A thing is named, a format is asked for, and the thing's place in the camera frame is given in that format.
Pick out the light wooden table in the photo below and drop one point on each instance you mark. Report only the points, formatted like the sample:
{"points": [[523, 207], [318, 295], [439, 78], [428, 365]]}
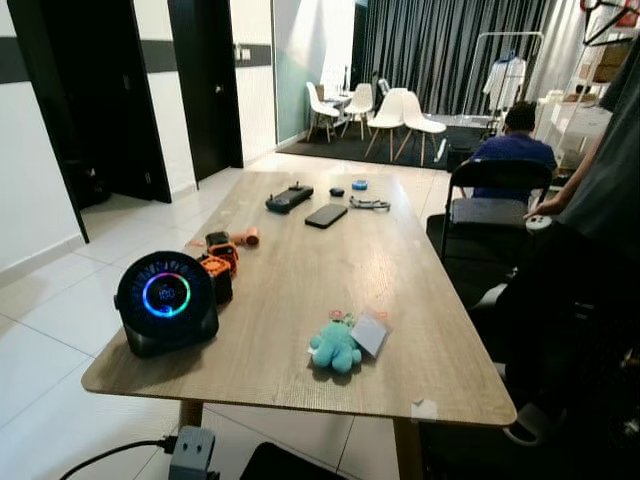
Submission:
{"points": [[300, 290]]}

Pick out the black handheld controller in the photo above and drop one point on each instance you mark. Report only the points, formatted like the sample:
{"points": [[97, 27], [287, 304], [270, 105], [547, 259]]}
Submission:
{"points": [[288, 198]]}

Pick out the black smartphone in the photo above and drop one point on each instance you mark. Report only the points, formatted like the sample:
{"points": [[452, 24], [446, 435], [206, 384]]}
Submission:
{"points": [[326, 215]]}

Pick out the narrow black door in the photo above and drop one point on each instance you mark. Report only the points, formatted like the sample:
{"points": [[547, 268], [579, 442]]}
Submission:
{"points": [[205, 80]]}

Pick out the white shell chair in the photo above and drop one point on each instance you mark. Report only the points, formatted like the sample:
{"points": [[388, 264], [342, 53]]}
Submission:
{"points": [[418, 122], [318, 102], [388, 110], [360, 98]]}

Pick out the person in dark grey shirt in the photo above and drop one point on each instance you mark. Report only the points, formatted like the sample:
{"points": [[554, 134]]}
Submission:
{"points": [[590, 300]]}

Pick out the person hand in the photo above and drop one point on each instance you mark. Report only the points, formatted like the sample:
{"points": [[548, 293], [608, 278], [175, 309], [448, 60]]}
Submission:
{"points": [[549, 207]]}

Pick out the black office chair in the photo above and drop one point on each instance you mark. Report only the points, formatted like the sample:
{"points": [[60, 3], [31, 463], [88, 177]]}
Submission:
{"points": [[490, 215]]}

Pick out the dark item in doorway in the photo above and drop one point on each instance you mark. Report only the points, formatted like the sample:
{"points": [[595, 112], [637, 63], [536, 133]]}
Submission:
{"points": [[90, 187]]}

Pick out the small white controller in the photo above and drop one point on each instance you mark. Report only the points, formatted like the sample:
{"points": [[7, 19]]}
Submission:
{"points": [[538, 225]]}

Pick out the person bare forearm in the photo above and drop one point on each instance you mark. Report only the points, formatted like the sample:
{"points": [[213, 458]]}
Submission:
{"points": [[582, 170]]}

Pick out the small black round item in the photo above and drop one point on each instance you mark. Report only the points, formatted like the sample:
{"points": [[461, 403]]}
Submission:
{"points": [[337, 191]]}

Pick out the clear storage box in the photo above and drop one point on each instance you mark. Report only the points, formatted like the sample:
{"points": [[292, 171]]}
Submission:
{"points": [[572, 128]]}

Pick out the small orange cylinder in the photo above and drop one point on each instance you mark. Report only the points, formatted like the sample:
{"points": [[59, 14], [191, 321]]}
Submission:
{"points": [[248, 237]]}

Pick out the red and black hanger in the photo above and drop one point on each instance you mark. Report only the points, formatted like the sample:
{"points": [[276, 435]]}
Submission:
{"points": [[612, 15]]}

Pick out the orange and black tool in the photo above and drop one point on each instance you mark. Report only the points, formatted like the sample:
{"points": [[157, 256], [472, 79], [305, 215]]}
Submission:
{"points": [[218, 265]]}

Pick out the dark eyeglasses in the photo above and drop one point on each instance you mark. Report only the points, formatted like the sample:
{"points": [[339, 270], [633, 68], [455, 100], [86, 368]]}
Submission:
{"points": [[372, 204]]}

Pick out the white hanging shirt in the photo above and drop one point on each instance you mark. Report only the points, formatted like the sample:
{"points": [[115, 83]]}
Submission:
{"points": [[505, 82]]}

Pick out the metal clothes rack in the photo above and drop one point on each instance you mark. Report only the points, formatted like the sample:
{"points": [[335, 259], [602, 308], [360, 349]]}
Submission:
{"points": [[478, 60]]}

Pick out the small blue round item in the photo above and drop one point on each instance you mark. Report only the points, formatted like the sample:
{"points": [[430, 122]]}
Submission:
{"points": [[360, 184]]}

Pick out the wide black door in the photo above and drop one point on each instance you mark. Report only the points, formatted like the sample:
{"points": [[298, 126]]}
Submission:
{"points": [[100, 90]]}

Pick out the dark pleated curtain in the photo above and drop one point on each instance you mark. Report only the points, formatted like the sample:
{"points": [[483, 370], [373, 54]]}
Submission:
{"points": [[430, 50]]}

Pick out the seated person in blue shirt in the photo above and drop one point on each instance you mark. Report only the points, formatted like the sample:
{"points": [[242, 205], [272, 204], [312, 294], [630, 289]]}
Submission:
{"points": [[512, 148]]}

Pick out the white tape mark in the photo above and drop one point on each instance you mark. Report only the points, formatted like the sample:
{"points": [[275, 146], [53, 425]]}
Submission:
{"points": [[424, 409]]}

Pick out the dark floor rug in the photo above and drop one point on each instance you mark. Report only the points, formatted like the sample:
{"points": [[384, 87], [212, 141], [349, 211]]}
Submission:
{"points": [[340, 150]]}

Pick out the black robot leg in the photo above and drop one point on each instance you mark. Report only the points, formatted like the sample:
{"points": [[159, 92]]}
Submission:
{"points": [[290, 465]]}

